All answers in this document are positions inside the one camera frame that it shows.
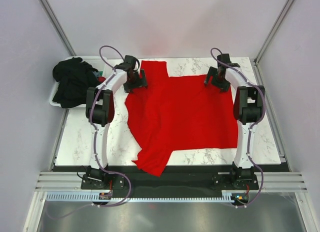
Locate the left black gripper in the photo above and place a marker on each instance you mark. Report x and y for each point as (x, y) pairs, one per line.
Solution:
(141, 82)

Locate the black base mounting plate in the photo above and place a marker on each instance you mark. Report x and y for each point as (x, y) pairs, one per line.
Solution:
(174, 181)

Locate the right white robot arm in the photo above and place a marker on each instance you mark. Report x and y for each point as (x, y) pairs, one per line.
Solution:
(249, 107)

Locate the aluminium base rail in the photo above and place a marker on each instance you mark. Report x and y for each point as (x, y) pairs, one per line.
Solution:
(272, 182)

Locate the white slotted cable duct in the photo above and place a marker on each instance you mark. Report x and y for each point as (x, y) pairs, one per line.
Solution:
(99, 197)

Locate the right aluminium frame post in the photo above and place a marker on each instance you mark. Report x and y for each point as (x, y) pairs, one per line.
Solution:
(273, 31)

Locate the left aluminium frame post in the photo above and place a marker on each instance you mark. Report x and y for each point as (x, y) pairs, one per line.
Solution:
(57, 26)

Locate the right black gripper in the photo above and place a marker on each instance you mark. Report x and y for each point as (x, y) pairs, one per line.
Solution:
(212, 72)

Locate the white plastic basket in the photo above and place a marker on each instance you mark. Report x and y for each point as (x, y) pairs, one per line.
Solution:
(82, 82)

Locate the black t shirt pile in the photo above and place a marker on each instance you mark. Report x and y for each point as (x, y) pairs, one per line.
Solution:
(72, 84)

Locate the red cloth in basket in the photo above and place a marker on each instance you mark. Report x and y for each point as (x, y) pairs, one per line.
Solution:
(101, 79)

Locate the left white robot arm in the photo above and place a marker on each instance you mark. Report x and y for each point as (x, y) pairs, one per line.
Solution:
(100, 105)

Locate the red t shirt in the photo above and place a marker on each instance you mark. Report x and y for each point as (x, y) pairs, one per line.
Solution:
(178, 113)

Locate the aluminium frame post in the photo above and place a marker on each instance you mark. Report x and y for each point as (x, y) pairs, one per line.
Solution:
(273, 31)
(57, 26)

